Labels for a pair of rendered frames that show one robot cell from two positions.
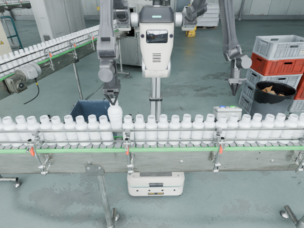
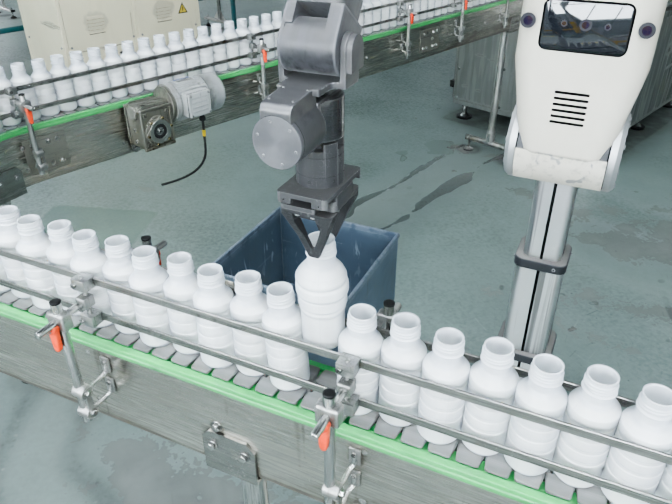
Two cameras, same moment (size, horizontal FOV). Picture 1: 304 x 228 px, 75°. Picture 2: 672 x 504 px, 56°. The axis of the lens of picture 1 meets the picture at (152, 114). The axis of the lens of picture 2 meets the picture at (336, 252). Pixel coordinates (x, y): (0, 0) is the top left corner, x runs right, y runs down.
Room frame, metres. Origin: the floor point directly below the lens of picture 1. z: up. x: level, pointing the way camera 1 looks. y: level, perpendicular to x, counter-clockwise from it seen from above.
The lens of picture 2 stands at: (0.20, -0.14, 1.66)
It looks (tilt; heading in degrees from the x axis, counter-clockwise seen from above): 32 degrees down; 26
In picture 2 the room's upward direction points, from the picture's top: straight up
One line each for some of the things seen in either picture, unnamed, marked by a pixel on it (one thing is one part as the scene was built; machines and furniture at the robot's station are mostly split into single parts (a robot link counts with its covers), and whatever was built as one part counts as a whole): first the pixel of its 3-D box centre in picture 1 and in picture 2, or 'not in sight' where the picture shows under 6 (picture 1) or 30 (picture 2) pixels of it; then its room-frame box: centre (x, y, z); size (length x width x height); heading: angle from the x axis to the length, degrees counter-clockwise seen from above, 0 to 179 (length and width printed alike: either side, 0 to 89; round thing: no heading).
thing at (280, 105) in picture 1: (267, 109); not in sight; (2.25, -1.54, 0.32); 0.45 x 0.45 x 0.64
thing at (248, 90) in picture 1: (267, 90); not in sight; (2.79, -1.80, 0.33); 0.61 x 0.41 x 0.22; 97
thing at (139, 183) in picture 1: (154, 157); not in sight; (1.46, -0.03, 0.24); 0.68 x 0.53 x 0.41; 1
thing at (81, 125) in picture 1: (82, 130); (215, 315); (0.81, 0.36, 1.08); 0.06 x 0.06 x 0.17
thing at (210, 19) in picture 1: (202, 15); not in sight; (10.46, -2.43, 0.50); 1.24 x 1.03 x 1.00; 94
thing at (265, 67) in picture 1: (277, 62); not in sight; (2.80, -1.80, 0.78); 0.61 x 0.41 x 0.22; 98
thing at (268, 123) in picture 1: (265, 129); not in sight; (0.82, -0.59, 1.08); 0.06 x 0.06 x 0.17
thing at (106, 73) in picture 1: (107, 62); (304, 96); (0.77, 0.18, 1.45); 0.12 x 0.09 x 0.12; 1
